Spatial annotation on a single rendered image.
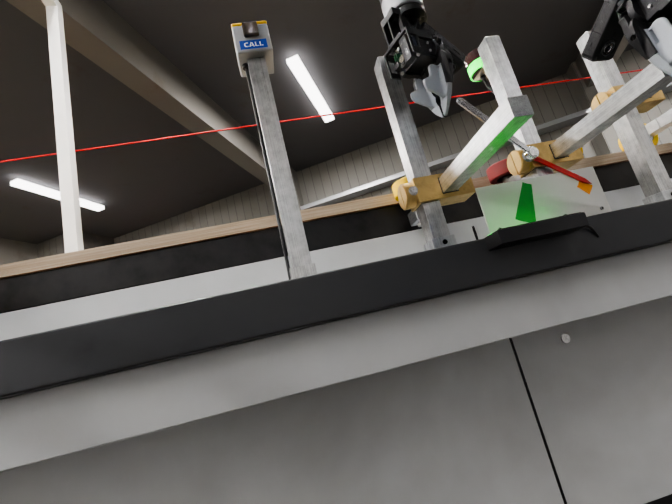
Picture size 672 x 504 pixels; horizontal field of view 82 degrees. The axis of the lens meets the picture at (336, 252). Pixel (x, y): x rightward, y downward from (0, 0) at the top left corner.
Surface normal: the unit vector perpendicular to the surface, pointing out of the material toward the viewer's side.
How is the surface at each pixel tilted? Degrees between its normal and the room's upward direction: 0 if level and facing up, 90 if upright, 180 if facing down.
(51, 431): 90
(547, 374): 90
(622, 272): 90
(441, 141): 90
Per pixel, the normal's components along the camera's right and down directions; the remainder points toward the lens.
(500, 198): 0.11, -0.25
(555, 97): -0.29, -0.15
